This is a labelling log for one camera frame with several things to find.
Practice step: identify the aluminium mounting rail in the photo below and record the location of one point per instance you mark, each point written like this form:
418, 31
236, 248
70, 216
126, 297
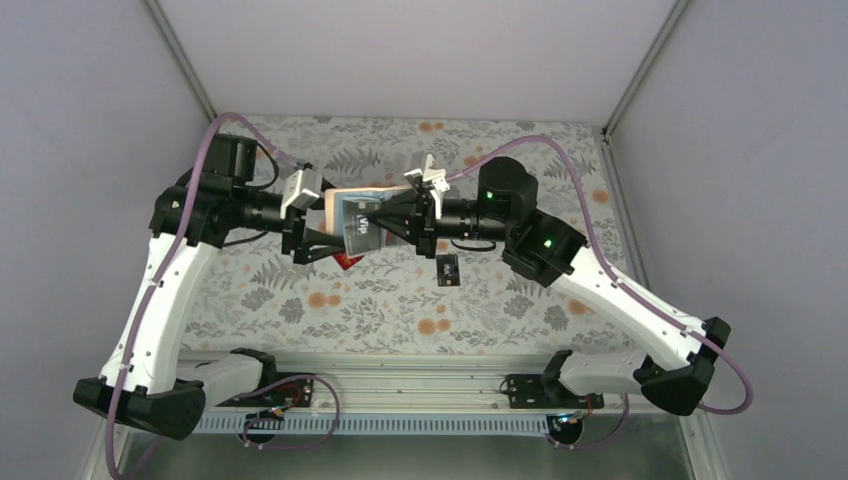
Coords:
415, 384

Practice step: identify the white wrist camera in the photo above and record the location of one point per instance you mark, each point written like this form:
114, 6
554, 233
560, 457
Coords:
423, 172
302, 189

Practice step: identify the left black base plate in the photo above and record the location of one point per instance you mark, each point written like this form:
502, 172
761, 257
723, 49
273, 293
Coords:
287, 390

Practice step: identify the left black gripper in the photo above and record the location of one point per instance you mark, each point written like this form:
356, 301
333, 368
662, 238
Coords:
290, 234

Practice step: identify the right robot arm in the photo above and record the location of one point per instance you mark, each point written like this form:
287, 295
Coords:
676, 363

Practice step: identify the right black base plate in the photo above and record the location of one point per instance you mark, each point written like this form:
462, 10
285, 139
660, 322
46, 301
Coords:
532, 391

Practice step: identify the black credit card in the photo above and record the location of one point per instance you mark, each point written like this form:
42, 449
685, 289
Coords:
360, 235
447, 269

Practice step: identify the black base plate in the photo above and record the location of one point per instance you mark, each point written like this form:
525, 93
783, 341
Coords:
532, 391
287, 390

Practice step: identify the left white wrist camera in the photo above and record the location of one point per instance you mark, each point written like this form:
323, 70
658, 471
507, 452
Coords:
302, 189

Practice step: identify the floral patterned table mat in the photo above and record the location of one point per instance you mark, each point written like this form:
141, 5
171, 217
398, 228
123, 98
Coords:
390, 302

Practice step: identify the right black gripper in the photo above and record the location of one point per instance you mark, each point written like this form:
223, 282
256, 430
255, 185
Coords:
428, 219

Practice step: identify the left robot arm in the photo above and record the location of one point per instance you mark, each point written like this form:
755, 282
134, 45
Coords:
191, 222

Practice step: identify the grey slotted cable duct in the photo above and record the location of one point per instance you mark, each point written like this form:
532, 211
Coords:
532, 425

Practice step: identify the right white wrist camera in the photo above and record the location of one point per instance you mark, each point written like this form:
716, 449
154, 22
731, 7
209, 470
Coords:
423, 172

